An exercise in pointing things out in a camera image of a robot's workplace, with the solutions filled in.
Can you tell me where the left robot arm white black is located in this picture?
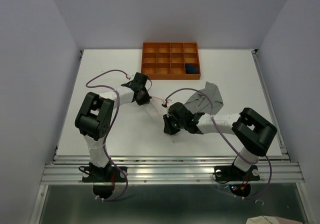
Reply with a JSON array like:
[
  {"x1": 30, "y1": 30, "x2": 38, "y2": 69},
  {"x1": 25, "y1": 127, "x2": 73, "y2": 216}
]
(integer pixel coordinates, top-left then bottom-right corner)
[{"x1": 75, "y1": 72, "x2": 151, "y2": 181}]

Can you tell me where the orange compartment tray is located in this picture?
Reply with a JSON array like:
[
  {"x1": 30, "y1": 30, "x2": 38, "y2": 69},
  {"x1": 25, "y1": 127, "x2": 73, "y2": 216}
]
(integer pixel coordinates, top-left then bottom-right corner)
[{"x1": 140, "y1": 42, "x2": 201, "y2": 81}]

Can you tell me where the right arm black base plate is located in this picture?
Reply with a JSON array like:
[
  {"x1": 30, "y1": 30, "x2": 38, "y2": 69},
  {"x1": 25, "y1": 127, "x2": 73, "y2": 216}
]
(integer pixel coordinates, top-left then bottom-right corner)
[{"x1": 212, "y1": 165, "x2": 260, "y2": 184}]

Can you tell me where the navy blue underwear white trim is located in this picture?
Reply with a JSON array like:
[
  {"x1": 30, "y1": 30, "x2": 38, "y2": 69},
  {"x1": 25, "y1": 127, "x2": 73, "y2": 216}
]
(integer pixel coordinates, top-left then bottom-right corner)
[{"x1": 185, "y1": 63, "x2": 200, "y2": 75}]

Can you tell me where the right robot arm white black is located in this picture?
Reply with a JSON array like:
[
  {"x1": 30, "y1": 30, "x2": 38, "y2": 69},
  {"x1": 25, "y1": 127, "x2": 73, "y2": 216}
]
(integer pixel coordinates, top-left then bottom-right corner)
[{"x1": 163, "y1": 102, "x2": 278, "y2": 179}]

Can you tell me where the white pink bag corner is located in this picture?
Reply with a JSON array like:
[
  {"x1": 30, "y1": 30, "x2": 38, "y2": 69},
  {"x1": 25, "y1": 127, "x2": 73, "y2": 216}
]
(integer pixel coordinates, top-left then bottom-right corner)
[{"x1": 246, "y1": 215, "x2": 301, "y2": 224}]

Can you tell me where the aluminium rail frame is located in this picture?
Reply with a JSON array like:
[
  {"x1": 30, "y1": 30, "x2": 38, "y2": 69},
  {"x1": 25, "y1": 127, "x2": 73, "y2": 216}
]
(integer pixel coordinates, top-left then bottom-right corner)
[{"x1": 37, "y1": 49, "x2": 311, "y2": 224}]

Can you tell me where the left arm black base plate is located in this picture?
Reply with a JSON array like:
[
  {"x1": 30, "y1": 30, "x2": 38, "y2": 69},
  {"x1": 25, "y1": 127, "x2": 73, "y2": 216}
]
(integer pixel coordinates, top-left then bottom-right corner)
[{"x1": 80, "y1": 166, "x2": 126, "y2": 184}]

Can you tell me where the white pink grey underwear pile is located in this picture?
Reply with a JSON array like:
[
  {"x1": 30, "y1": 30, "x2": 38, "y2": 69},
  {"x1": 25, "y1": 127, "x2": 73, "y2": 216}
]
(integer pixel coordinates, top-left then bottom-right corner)
[{"x1": 142, "y1": 96, "x2": 167, "y2": 120}]

